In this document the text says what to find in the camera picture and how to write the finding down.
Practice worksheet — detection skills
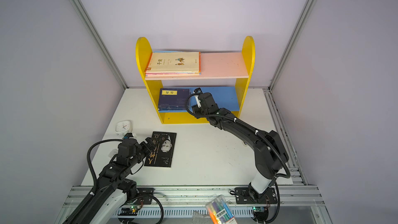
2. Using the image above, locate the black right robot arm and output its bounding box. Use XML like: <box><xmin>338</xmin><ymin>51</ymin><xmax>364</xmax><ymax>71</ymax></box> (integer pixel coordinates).
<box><xmin>186</xmin><ymin>88</ymin><xmax>291</xmax><ymax>195</ymax></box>

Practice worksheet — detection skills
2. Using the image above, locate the small white alarm clock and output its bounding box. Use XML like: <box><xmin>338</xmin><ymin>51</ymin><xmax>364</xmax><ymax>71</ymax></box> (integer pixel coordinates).
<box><xmin>115</xmin><ymin>120</ymin><xmax>132</xmax><ymax>136</ymax></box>

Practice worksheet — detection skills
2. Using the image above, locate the black book gold lettering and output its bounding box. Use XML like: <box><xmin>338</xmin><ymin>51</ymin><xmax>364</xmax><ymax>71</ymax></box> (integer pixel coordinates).
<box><xmin>144</xmin><ymin>132</ymin><xmax>177</xmax><ymax>168</ymax></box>

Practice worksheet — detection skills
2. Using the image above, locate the yellow pink blue bookshelf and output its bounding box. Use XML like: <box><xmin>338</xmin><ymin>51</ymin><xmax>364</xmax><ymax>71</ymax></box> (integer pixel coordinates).
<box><xmin>135</xmin><ymin>35</ymin><xmax>256</xmax><ymax>124</ymax></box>

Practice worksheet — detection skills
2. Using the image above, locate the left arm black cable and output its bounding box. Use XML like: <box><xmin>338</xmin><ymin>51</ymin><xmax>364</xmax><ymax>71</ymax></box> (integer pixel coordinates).
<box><xmin>63</xmin><ymin>139</ymin><xmax>125</xmax><ymax>224</ymax></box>

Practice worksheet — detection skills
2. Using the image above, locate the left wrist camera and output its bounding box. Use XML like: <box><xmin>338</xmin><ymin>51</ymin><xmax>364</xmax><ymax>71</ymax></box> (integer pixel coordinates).
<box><xmin>123</xmin><ymin>132</ymin><xmax>136</xmax><ymax>140</ymax></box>

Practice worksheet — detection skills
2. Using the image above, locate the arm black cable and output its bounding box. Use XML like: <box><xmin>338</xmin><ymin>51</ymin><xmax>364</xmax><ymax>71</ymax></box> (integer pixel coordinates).
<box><xmin>63</xmin><ymin>139</ymin><xmax>125</xmax><ymax>224</ymax></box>
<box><xmin>184</xmin><ymin>91</ymin><xmax>291</xmax><ymax>179</ymax></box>

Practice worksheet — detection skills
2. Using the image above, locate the beige book orange border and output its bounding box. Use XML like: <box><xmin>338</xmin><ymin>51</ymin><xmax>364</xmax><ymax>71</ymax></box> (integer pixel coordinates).
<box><xmin>146</xmin><ymin>52</ymin><xmax>201</xmax><ymax>74</ymax></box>

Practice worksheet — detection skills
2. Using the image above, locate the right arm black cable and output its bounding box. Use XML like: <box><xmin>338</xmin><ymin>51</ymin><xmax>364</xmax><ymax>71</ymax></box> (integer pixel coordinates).
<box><xmin>184</xmin><ymin>91</ymin><xmax>291</xmax><ymax>179</ymax></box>

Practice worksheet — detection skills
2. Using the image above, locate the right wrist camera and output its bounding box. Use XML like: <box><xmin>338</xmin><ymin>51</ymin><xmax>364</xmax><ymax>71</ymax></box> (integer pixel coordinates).
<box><xmin>192</xmin><ymin>88</ymin><xmax>203</xmax><ymax>109</ymax></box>

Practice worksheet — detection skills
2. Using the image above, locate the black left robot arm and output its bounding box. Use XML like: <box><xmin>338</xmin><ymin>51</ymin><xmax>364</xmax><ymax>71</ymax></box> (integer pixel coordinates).
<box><xmin>64</xmin><ymin>133</ymin><xmax>164</xmax><ymax>224</ymax></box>

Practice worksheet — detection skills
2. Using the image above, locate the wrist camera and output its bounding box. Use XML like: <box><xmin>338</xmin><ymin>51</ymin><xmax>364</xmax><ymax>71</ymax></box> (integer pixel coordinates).
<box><xmin>192</xmin><ymin>88</ymin><xmax>203</xmax><ymax>109</ymax></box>
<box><xmin>123</xmin><ymin>132</ymin><xmax>136</xmax><ymax>140</ymax></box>

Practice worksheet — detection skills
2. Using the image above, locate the pack of coloured markers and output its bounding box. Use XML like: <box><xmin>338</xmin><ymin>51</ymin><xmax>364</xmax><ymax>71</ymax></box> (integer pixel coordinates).
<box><xmin>205</xmin><ymin>195</ymin><xmax>238</xmax><ymax>224</ymax></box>

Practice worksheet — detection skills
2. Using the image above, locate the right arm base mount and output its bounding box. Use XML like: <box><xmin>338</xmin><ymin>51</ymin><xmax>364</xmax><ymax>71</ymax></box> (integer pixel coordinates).
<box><xmin>230</xmin><ymin>185</ymin><xmax>278</xmax><ymax>205</ymax></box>

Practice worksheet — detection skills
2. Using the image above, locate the dark blue book hidden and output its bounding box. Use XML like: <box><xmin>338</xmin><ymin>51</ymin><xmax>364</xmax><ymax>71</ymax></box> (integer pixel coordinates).
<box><xmin>158</xmin><ymin>88</ymin><xmax>190</xmax><ymax>109</ymax></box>

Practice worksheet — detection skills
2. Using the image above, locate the dark blue book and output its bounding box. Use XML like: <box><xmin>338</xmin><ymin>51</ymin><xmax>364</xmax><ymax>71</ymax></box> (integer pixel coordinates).
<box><xmin>158</xmin><ymin>106</ymin><xmax>186</xmax><ymax>113</ymax></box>

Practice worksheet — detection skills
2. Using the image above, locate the pink cartoon cover book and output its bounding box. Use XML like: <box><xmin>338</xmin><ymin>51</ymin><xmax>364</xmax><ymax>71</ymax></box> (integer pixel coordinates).
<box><xmin>145</xmin><ymin>72</ymin><xmax>201</xmax><ymax>78</ymax></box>

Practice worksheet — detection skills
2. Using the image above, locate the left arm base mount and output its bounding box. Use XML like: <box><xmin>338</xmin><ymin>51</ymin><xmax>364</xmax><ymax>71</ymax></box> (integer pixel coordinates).
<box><xmin>107</xmin><ymin>178</ymin><xmax>155</xmax><ymax>216</ymax></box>

